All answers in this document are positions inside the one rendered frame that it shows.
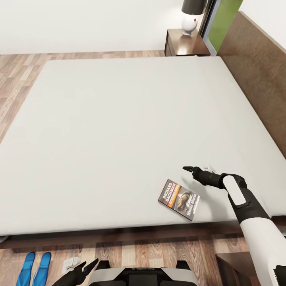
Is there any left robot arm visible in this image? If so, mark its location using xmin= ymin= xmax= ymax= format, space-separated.
xmin=52 ymin=257 xmax=99 ymax=286

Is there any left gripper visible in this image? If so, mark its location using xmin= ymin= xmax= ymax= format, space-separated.
xmin=54 ymin=258 xmax=99 ymax=286

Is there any sandal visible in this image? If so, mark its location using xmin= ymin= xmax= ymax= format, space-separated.
xmin=32 ymin=252 xmax=51 ymax=286
xmin=16 ymin=252 xmax=35 ymax=286

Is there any hardback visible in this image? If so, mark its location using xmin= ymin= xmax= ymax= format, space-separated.
xmin=158 ymin=179 xmax=200 ymax=221

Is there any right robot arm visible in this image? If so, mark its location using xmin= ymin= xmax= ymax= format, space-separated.
xmin=182 ymin=164 xmax=286 ymax=286

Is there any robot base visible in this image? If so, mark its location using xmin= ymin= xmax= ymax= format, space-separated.
xmin=88 ymin=261 xmax=199 ymax=286

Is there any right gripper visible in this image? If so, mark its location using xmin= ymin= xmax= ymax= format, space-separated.
xmin=182 ymin=166 xmax=213 ymax=186

